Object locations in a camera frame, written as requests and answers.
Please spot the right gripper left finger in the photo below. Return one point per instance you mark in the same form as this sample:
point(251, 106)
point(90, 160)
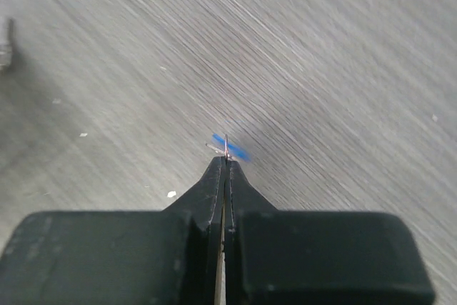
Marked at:
point(171, 256)

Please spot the key with blue tag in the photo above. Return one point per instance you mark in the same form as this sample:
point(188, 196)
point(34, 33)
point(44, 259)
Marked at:
point(221, 145)

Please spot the metal disc with keyrings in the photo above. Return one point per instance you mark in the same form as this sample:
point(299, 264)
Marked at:
point(6, 42)

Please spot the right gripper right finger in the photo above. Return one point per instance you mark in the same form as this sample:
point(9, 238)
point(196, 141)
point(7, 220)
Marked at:
point(277, 256)

